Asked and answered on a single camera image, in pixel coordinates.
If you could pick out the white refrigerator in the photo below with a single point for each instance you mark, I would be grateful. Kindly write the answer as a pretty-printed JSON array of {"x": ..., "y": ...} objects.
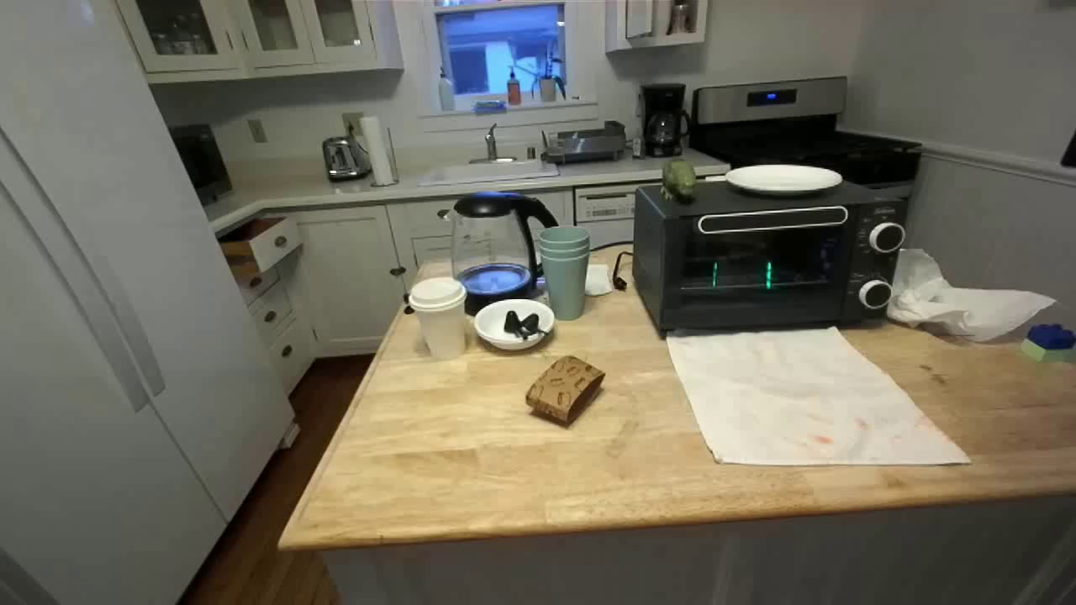
[{"x": 137, "y": 399}]

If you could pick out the kitchen sink faucet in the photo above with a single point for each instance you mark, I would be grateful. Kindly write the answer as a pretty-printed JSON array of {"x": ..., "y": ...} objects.
[{"x": 491, "y": 151}]

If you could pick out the kitchen window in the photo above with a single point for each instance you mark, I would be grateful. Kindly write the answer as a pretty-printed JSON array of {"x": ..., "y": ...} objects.
[{"x": 499, "y": 54}]

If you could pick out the stainless steel stove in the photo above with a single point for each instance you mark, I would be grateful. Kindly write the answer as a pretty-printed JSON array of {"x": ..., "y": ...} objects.
[{"x": 795, "y": 121}]

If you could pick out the black dish rack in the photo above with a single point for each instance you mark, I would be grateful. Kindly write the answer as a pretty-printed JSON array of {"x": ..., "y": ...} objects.
[{"x": 586, "y": 147}]

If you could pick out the white bowl with dark items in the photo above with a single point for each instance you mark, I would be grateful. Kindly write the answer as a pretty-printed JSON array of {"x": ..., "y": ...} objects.
[{"x": 515, "y": 323}]

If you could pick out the glass electric kettle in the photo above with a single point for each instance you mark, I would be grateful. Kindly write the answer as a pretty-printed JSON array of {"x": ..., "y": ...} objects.
[{"x": 491, "y": 246}]

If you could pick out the paper towel roll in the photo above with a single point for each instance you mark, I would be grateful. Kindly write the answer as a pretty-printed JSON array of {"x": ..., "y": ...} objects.
[{"x": 379, "y": 150}]

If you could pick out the white upper glass cabinet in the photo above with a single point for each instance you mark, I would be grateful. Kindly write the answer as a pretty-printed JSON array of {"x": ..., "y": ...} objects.
[{"x": 184, "y": 43}]

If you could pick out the white lidded cup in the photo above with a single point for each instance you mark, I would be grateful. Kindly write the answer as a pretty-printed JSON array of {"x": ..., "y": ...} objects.
[{"x": 440, "y": 303}]

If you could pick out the stacked teal cups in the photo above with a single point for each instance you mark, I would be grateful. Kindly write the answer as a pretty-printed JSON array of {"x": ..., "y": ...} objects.
[{"x": 568, "y": 262}]

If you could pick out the black toaster oven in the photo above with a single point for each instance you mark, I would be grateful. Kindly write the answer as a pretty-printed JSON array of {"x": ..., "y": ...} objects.
[{"x": 735, "y": 260}]

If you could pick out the blue and green sponge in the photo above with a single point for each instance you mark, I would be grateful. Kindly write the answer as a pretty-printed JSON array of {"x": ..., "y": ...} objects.
[{"x": 1051, "y": 344}]

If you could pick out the black coffee maker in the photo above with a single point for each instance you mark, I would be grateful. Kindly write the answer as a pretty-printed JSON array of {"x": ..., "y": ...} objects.
[{"x": 664, "y": 118}]

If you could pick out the green avocado on oven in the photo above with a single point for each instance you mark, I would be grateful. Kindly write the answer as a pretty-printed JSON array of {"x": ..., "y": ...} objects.
[{"x": 682, "y": 179}]

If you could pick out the white plate on oven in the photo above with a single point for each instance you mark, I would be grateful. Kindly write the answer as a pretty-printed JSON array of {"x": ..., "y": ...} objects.
[{"x": 781, "y": 179}]

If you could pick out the open wooden drawer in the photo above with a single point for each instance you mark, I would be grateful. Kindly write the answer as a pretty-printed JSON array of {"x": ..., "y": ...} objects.
[{"x": 262, "y": 246}]

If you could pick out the crumpled white paper bag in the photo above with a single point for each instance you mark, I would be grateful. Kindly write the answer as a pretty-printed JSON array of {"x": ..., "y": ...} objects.
[{"x": 923, "y": 297}]

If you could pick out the white oven knob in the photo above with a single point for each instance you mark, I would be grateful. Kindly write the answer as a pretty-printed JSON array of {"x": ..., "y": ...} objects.
[
  {"x": 887, "y": 238},
  {"x": 876, "y": 295}
]

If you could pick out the silver toaster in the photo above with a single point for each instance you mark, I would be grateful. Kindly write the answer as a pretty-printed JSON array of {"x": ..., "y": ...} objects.
[{"x": 345, "y": 158}]

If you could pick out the brown bread slice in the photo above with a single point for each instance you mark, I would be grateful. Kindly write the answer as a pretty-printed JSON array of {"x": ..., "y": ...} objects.
[{"x": 564, "y": 387}]

